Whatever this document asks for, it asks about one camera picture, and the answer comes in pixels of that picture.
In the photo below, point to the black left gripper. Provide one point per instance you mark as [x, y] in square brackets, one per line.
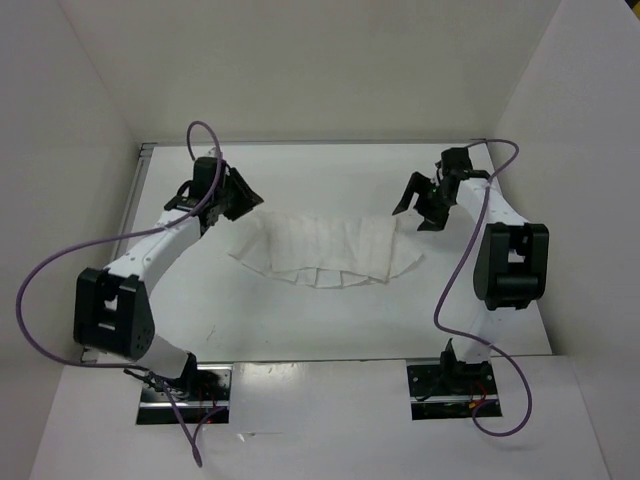
[247, 197]

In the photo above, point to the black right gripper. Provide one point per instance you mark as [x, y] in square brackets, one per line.
[418, 183]

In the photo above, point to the white fabric skirt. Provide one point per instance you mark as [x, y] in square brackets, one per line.
[324, 252]

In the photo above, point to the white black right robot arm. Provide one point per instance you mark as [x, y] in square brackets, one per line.
[510, 270]

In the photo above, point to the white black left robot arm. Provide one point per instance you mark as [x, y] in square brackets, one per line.
[112, 311]

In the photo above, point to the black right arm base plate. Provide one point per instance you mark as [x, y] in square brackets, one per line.
[435, 395]

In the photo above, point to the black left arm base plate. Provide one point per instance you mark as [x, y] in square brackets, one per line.
[210, 401]

